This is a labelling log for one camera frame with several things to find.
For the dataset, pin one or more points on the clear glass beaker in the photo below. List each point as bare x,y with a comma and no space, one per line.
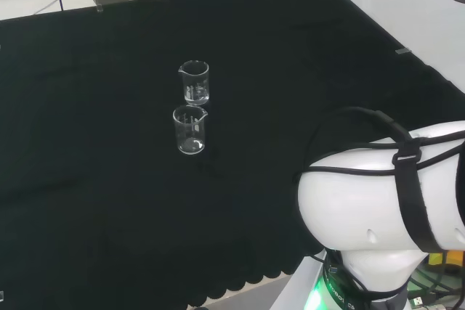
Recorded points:
189,147
189,98

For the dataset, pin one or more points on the black bench cloth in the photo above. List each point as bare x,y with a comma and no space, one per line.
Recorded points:
109,143

